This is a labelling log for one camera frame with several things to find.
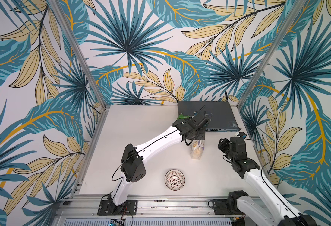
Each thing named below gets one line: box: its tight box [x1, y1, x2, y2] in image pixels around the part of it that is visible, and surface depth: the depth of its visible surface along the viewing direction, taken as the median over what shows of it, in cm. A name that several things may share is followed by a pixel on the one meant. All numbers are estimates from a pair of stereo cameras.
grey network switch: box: [177, 100, 242, 133], surface depth 112 cm
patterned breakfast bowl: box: [164, 169, 186, 191], surface depth 83 cm
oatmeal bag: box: [189, 139, 205, 161], surface depth 85 cm
